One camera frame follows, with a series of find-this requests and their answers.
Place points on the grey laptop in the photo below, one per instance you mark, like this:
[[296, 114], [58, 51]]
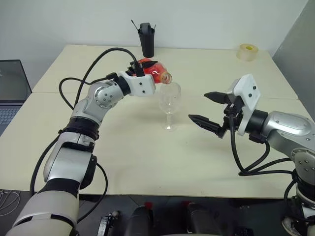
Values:
[[12, 81]]

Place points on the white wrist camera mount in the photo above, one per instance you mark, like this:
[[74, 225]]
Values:
[[248, 98], [140, 86]]

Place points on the black pen holder cup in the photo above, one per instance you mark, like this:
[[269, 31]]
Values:
[[147, 44]]

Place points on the clear wine glass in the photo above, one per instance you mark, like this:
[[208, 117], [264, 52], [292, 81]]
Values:
[[169, 98]]

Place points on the black bracket with knob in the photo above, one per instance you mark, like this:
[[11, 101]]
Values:
[[109, 222]]

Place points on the red drink bottle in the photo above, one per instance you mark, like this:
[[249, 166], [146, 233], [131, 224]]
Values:
[[157, 70]]

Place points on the dark rounded shape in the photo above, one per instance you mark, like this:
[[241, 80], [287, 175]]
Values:
[[200, 218], [141, 221]]

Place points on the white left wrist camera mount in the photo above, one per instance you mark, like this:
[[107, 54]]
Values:
[[140, 86]]

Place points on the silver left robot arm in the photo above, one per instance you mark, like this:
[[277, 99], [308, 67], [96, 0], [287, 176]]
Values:
[[103, 96]]

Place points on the translucent tape roll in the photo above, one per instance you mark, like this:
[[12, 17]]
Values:
[[247, 52]]

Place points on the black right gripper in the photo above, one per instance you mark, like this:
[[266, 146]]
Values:
[[236, 110]]

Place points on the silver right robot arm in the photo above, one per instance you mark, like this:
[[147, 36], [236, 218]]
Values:
[[283, 127]]

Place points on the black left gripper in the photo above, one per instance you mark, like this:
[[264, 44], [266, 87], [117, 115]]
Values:
[[129, 70]]

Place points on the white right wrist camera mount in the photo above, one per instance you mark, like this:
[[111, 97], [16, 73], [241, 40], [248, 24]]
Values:
[[248, 98]]

